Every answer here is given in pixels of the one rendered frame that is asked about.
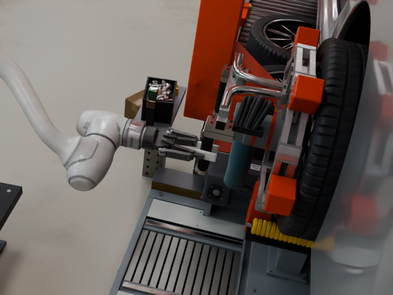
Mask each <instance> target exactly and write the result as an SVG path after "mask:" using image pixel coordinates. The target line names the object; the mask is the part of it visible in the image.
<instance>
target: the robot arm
mask: <svg viewBox="0 0 393 295"><path fill-rule="evenodd" d="M0 78H2V79H3V80H4V82H5V83H6V84H7V85H8V87H9V88H10V89H11V91H12V93H13V95H14V96H15V98H16V100H17V102H18V103H19V105H20V107H21V108H22V110H23V112H24V113H25V115H26V117H27V119H28V120H29V122H30V124H31V125H32V127H33V129H34V130H35V132H36V133H37V135H38V136H39V138H40V139H41V140H42V141H43V142H44V143H45V144H46V145H47V146H48V147H49V148H50V149H51V150H52V151H53V152H54V153H56V154H57V155H58V156H59V157H60V159H61V162H62V165H63V166H64V167H65V168H66V171H67V172H66V176H67V180H68V183H69V185H70V186H71V187H72V188H74V189H76V190H78V191H89V190H92V189H93V188H95V187H96V186H97V185H98V184H99V183H100V182H101V181H102V180H103V178H104V177H105V176H106V174H107V172H108V170H109V168H110V166H111V164H112V161H113V157H114V154H115V152H116V150H117V149H118V148H119V146H124V147H126V148H131V149H136V150H140V149H141V148H143V149H146V150H151V151H153V150H154V149H155V150H158V151H159V157H169V158H172V159H178V160H184V161H188V162H190V161H191V160H193V159H194V158H197V159H202V160H208V161H212V162H216V157H217V154H218V150H219V146H218V145H213V146H212V152H207V151H204V150H200V148H201V143H202V141H199V138H198V137H197V136H196V135H193V134H190V133H186V132H182V131H178V130H175V129H173V128H171V127H169V128H168V131H167V132H165V131H159V129H158V128H156V127H153V126H147V127H146V123H145V122H140V121H135V120H133V119H128V118H125V117H124V116H122V115H119V114H116V113H113V112H108V111H100V110H87V111H84V112H83V113H82V114H81V115H80V117H79V119H78V121H77V127H76V128H77V132H78V134H79V136H76V137H70V136H67V135H65V134H63V133H61V132H60V131H59V130H58V129H57V128H56V127H55V126H54V125H53V123H52V121H51V120H50V118H49V116H48V114H47V112H46V110H45V109H44V107H43V105H42V103H41V101H40V100H39V97H38V96H37V94H36V92H35V90H34V88H33V86H32V85H31V83H30V81H29V79H28V77H27V76H26V74H25V73H24V72H23V70H22V69H21V68H20V67H19V66H18V64H17V63H16V62H15V61H14V60H12V59H11V58H10V57H9V56H8V55H7V54H6V53H4V52H3V51H2V50H1V49H0ZM180 145H182V146H180ZM183 146H191V147H196V149H195V150H192V149H189V148H187V147H183Z"/></svg>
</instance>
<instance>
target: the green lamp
mask: <svg viewBox="0 0 393 295"><path fill-rule="evenodd" d="M158 91H159V88H157V87H152V86H150V88H149V90H148V93H147V97H148V98H151V99H154V100H156V99H157V97H158Z"/></svg>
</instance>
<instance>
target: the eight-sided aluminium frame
mask: <svg viewBox="0 0 393 295"><path fill-rule="evenodd" d="M316 52H317V50H316V47H313V46H308V45H305V44H300V43H297V45H295V49H294V51H293V54H292V56H291V58H290V60H289V61H288V62H287V65H286V68H285V71H284V78H283V81H282V82H284V80H287V78H288V74H289V70H290V68H291V64H292V63H293V64H294V66H293V76H292V81H291V87H290V91H289V92H290V95H289V100H290V96H291V88H292V87H293V85H294V82H295V80H296V79H297V76H298V75H299V74H300V75H303V76H308V77H313V78H317V76H316ZM302 66H306V67H308V70H307V73H302ZM289 100H288V102H289ZM281 105H282V104H280V100H277V103H276V105H275V108H276V109H280V110H281ZM288 106H289V103H288V105H287V110H286V113H285V118H284V123H283V126H282V131H281V136H280V139H279V141H278V146H277V150H276V153H275V158H274V161H272V160H269V156H270V150H265V152H264V157H263V160H262V162H261V167H260V173H259V175H260V179H259V184H258V192H257V198H256V202H255V210H256V211H261V212H265V213H268V214H275V213H272V212H267V211H265V210H264V206H265V204H264V202H265V200H266V189H267V187H268V184H269V180H270V177H271V175H272V174H276V175H278V173H279V170H280V167H281V163H282V162H283V163H288V166H287V169H286V172H285V175H284V177H288V178H291V179H292V177H293V175H294V171H295V168H296V166H297V165H298V163H299V159H300V156H301V152H302V142H303V139H304V134H305V128H306V123H307V120H308V115H309V114H307V113H304V112H301V114H300V117H299V122H298V127H297V132H296V136H295V141H294V143H293V142H289V141H288V136H289V130H290V127H291V122H292V117H293V114H294V110H290V109H288ZM266 175H267V176H269V178H268V182H267V185H266V189H265V192H264V186H265V181H266Z"/></svg>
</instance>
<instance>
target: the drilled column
mask: <svg viewBox="0 0 393 295"><path fill-rule="evenodd" d="M165 164H166V157H159V151H158V150H155V149H154V150H153V151H151V150H146V149H145V150H144V160H143V171H142V176H145V177H149V178H153V177H154V174H155V172H156V170H157V167H158V166H160V167H165ZM146 173H147V174H146Z"/></svg>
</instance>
